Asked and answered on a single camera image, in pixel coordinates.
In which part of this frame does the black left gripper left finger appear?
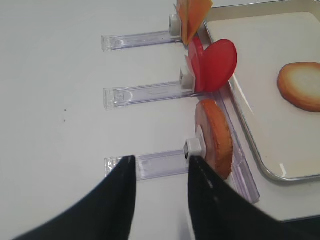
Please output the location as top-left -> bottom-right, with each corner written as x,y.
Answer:
18,155 -> 137,240

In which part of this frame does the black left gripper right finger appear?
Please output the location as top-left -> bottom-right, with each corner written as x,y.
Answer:
188,156 -> 320,240

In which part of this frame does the clear bread pusher track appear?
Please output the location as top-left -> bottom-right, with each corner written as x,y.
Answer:
104,138 -> 203,182

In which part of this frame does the upright bread slice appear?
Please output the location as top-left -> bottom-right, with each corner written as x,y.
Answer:
195,98 -> 233,180

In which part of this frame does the clear tomato pusher track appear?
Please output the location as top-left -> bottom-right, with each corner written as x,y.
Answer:
103,66 -> 196,110

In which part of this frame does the bread slice on tray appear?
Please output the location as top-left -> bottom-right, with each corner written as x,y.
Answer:
277,62 -> 320,113

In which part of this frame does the front red tomato slice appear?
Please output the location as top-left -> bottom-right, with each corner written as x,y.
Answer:
197,39 -> 238,93

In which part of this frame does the red tomato slice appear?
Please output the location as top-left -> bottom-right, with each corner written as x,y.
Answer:
187,35 -> 204,93
197,39 -> 238,93

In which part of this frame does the rear red tomato slice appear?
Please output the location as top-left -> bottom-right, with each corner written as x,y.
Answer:
187,35 -> 204,93

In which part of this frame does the clear cheese pusher track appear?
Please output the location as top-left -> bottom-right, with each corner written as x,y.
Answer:
101,14 -> 182,52

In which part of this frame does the front orange cheese slice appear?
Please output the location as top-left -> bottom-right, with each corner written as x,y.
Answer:
185,0 -> 213,45

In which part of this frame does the orange cheese slice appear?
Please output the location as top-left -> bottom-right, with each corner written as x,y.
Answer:
185,0 -> 213,45
175,0 -> 191,46

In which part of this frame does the rear orange cheese slice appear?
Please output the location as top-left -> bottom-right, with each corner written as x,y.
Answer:
175,0 -> 191,46

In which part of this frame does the white metal tray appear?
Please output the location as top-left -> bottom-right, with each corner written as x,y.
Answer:
204,0 -> 320,182

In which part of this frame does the clear left front rail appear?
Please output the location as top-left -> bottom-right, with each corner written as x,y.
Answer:
197,29 -> 261,202

